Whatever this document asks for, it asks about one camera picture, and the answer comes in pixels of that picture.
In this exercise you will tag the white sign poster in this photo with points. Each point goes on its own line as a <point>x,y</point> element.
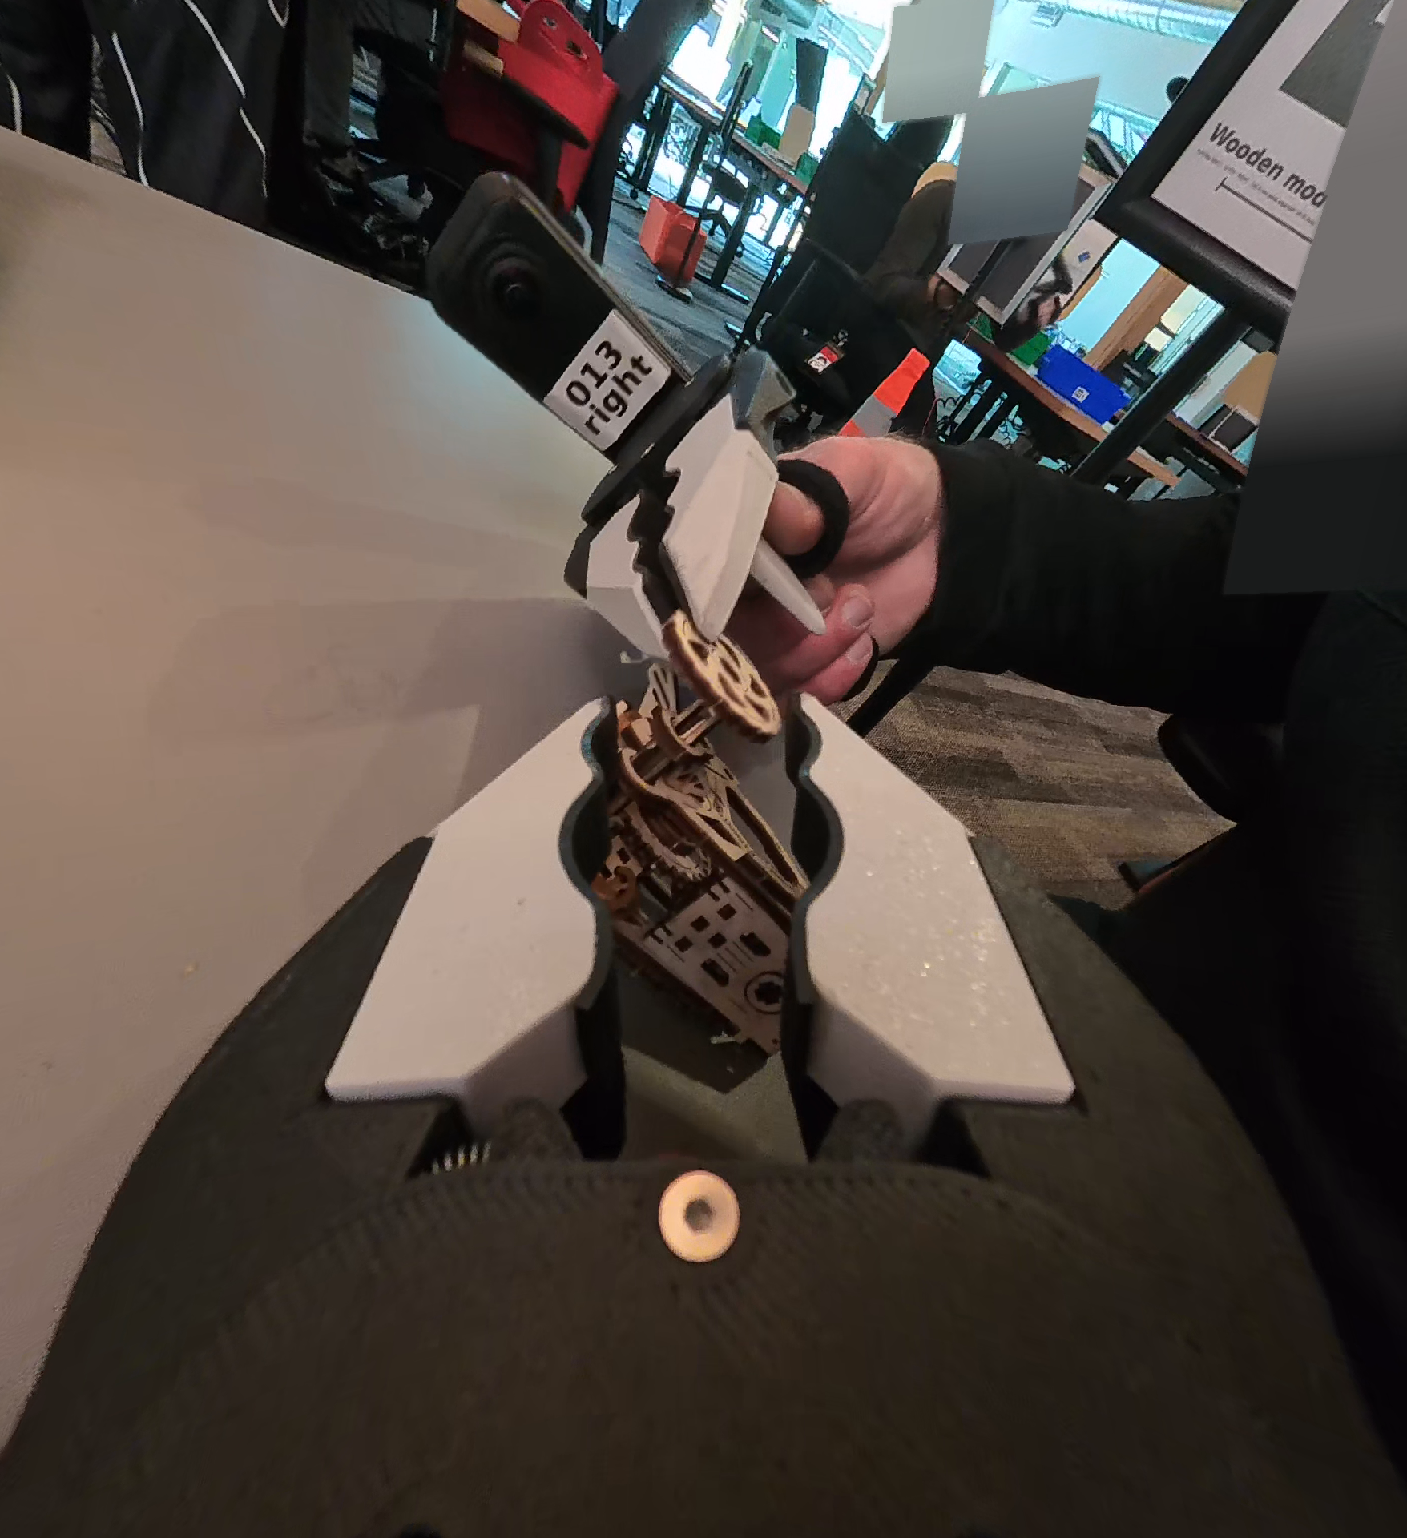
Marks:
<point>1233,169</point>

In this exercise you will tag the blue bin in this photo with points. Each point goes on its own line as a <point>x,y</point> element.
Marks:
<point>1082,379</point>

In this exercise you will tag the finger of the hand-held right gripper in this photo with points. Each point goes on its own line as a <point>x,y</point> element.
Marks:
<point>627,596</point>
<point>723,518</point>

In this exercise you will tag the person's right hand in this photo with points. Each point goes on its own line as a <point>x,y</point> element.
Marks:
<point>897,530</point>

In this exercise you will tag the person's right forearm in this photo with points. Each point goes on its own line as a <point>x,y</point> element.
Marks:
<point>1076,565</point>

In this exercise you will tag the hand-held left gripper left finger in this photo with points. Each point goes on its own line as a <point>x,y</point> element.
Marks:
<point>476,962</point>

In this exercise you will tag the wooden buggy model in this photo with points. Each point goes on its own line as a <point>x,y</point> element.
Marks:
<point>704,914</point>

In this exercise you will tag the black office chair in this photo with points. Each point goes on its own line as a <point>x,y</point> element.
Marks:
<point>831,217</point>

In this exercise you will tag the wooden wheel disc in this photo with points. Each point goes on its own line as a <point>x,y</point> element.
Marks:
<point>723,686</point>

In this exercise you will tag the person's black clothing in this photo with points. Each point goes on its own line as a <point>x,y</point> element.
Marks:
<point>1354,1082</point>

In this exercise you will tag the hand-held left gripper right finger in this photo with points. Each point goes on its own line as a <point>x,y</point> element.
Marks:
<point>934,962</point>

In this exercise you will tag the orange bin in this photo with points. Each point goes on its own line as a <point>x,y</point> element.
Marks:
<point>671,235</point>

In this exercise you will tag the orange traffic cone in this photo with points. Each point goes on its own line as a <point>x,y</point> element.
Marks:
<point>897,385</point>

